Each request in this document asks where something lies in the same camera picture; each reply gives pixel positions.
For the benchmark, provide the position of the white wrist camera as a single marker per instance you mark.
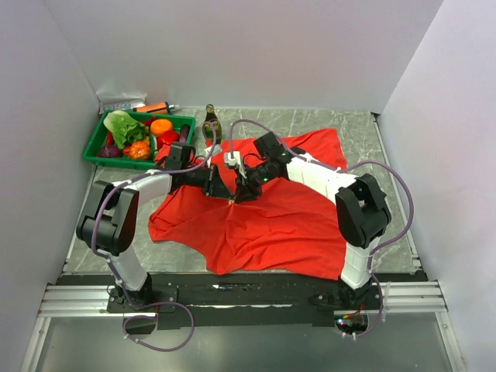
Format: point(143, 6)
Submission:
point(234, 161)
point(213, 150)

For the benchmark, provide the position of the orange toy pumpkin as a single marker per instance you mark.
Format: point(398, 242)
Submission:
point(140, 150)

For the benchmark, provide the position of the crumpled white packet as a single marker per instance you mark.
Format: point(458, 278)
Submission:
point(120, 101)

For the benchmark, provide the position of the orange black tube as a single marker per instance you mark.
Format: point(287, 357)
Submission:
point(158, 108)

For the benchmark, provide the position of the red t-shirt garment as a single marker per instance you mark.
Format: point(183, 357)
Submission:
point(289, 227)

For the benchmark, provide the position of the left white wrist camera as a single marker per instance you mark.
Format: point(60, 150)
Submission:
point(213, 150)

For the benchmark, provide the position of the green plastic basket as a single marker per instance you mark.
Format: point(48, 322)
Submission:
point(98, 139)

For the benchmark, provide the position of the aluminium rail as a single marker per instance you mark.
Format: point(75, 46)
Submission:
point(94, 301)

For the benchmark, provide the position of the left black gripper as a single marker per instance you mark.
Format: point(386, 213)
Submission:
point(223, 191)

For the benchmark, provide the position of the green glass bottle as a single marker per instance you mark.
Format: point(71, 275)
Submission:
point(212, 127)

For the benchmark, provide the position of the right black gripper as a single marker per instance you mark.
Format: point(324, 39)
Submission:
point(246, 190)

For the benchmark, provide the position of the red toy pepper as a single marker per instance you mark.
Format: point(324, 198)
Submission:
point(167, 138)

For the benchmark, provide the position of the purple toy eggplant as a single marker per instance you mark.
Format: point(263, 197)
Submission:
point(184, 134)

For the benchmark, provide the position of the purple toy onion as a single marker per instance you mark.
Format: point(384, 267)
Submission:
point(109, 151)

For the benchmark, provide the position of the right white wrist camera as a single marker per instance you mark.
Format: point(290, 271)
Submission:
point(234, 161)

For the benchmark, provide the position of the toy lettuce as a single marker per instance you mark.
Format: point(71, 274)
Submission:
point(124, 128)

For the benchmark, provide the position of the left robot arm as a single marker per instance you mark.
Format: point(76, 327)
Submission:
point(108, 221)

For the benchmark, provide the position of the red toy chili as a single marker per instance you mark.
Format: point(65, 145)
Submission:
point(109, 139)

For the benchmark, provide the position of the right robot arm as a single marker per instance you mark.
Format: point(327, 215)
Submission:
point(362, 211)

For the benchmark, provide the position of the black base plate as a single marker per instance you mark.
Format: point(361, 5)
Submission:
point(183, 300)

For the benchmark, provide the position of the toy orange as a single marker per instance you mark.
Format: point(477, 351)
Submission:
point(159, 126)

